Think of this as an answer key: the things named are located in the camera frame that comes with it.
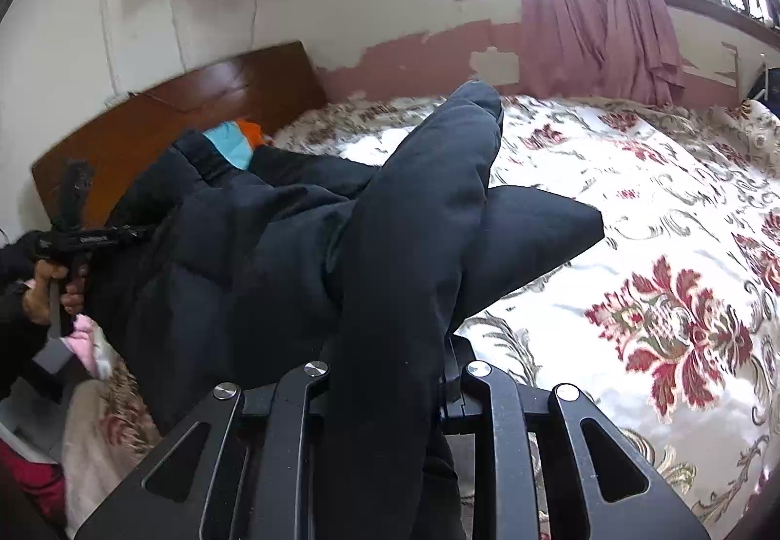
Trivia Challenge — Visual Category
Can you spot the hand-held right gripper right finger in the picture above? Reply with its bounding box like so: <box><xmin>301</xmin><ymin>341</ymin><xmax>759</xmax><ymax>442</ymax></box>
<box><xmin>434</xmin><ymin>336</ymin><xmax>711</xmax><ymax>540</ymax></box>

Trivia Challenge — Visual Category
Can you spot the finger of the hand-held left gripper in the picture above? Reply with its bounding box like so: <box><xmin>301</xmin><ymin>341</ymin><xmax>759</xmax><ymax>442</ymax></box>
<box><xmin>113</xmin><ymin>224</ymin><xmax>157</xmax><ymax>247</ymax></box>

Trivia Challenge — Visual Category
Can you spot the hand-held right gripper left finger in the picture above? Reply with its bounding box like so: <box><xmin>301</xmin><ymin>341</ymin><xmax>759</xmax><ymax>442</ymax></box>
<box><xmin>73</xmin><ymin>360</ymin><xmax>343</xmax><ymax>540</ymax></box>

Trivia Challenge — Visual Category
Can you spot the black padded jacket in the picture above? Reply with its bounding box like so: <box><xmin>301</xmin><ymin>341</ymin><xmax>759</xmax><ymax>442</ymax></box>
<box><xmin>84</xmin><ymin>80</ymin><xmax>605</xmax><ymax>540</ymax></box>

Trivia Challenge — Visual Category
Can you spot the person's left forearm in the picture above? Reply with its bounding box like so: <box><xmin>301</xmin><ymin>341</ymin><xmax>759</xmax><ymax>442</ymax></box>
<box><xmin>0</xmin><ymin>232</ymin><xmax>48</xmax><ymax>400</ymax></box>

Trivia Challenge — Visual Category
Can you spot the person's left hand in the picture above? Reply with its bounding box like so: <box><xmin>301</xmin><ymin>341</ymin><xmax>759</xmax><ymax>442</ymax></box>
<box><xmin>23</xmin><ymin>258</ymin><xmax>87</xmax><ymax>329</ymax></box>

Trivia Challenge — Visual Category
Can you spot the pink fluffy cloth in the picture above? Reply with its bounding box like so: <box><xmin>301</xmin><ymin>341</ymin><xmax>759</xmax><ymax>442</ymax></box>
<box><xmin>62</xmin><ymin>313</ymin><xmax>116</xmax><ymax>381</ymax></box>

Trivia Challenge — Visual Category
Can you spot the wooden headboard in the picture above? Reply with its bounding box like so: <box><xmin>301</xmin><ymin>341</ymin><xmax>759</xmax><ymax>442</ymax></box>
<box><xmin>30</xmin><ymin>40</ymin><xmax>330</xmax><ymax>233</ymax></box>

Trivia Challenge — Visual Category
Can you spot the blue and orange cloth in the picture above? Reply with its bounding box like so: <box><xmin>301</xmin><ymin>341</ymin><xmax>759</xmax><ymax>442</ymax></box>
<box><xmin>201</xmin><ymin>118</ymin><xmax>276</xmax><ymax>171</ymax></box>

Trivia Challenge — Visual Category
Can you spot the dark red cloth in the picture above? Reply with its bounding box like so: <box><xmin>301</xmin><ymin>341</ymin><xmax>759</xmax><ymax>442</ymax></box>
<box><xmin>0</xmin><ymin>435</ymin><xmax>67</xmax><ymax>520</ymax></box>

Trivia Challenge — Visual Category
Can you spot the floral bedspread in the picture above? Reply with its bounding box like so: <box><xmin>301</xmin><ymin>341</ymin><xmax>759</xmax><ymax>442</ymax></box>
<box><xmin>61</xmin><ymin>92</ymin><xmax>780</xmax><ymax>540</ymax></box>

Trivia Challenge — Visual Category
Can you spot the pink curtain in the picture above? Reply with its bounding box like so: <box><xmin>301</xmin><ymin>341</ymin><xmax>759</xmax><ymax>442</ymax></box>
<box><xmin>518</xmin><ymin>0</ymin><xmax>687</xmax><ymax>108</ymax></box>

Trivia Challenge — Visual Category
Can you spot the dark blue bag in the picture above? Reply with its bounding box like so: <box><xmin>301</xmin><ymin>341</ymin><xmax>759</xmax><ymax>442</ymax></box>
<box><xmin>746</xmin><ymin>69</ymin><xmax>780</xmax><ymax>115</ymax></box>

